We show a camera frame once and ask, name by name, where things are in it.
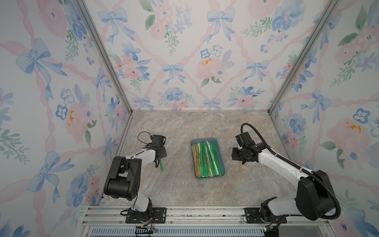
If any aluminium frame post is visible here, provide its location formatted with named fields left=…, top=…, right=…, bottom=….
left=72, top=0, right=133, bottom=115
left=268, top=0, right=340, bottom=115

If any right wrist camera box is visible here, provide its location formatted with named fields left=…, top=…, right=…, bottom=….
left=235, top=132, right=256, bottom=150

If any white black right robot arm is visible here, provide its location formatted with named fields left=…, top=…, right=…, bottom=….
left=232, top=143, right=341, bottom=223

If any aluminium frame post left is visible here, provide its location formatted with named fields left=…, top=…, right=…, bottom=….
left=72, top=0, right=133, bottom=115

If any black corrugated cable conduit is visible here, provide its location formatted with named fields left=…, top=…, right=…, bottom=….
left=240, top=122, right=341, bottom=220

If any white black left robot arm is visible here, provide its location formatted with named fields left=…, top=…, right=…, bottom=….
left=104, top=141, right=167, bottom=213

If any blue plastic storage tray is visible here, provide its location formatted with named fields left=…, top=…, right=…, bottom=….
left=190, top=138, right=226, bottom=179

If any aluminium frame post right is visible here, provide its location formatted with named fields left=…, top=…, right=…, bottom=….
left=268, top=0, right=340, bottom=115

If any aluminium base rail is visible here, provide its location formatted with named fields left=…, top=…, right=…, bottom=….
left=77, top=206, right=336, bottom=237

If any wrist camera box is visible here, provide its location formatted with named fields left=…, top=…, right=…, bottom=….
left=235, top=132, right=256, bottom=150
left=151, top=134, right=166, bottom=147

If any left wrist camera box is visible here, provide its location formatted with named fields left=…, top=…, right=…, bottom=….
left=151, top=134, right=166, bottom=147

